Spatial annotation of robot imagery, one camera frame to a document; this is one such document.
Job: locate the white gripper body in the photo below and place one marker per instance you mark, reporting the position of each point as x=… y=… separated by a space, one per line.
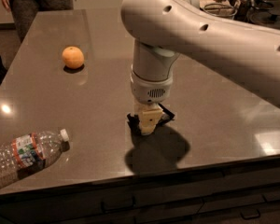
x=148 y=90

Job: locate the black rxbar chocolate wrapper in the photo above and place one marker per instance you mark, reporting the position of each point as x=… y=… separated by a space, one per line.
x=133 y=120

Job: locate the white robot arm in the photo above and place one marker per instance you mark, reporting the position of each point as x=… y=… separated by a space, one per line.
x=164 y=29

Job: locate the clear plastic water bottle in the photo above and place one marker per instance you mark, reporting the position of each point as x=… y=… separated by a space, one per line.
x=30 y=154

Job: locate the orange fruit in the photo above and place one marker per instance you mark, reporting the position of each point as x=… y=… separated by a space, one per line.
x=73 y=57

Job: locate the person in grey pants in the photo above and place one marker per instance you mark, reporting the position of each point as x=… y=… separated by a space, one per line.
x=24 y=12

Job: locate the black drawer handle left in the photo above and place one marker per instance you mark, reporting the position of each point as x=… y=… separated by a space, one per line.
x=118 y=204

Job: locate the black drawer handle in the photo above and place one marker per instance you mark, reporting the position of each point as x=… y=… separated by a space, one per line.
x=118 y=204
x=249 y=214

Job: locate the black drawer handle right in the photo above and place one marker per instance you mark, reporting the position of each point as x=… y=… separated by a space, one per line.
x=249 y=214

